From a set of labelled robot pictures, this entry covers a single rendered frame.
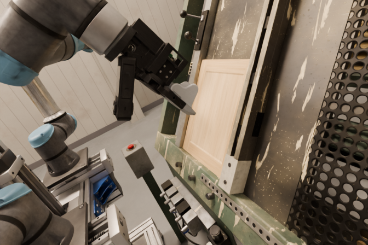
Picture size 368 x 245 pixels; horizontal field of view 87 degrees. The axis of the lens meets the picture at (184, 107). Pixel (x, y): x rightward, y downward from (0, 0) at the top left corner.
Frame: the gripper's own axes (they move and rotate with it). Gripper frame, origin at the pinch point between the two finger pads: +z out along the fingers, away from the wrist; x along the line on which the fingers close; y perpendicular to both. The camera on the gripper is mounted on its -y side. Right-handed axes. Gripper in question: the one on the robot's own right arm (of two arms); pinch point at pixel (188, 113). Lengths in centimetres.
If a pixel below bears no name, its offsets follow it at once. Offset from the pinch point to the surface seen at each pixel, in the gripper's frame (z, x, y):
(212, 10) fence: 8, 55, 52
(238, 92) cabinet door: 26.4, 22.8, 20.5
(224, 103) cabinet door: 28.8, 28.7, 14.9
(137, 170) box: 36, 68, -42
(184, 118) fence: 32, 54, 0
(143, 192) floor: 102, 147, -89
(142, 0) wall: -11, 378, 144
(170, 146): 39, 59, -17
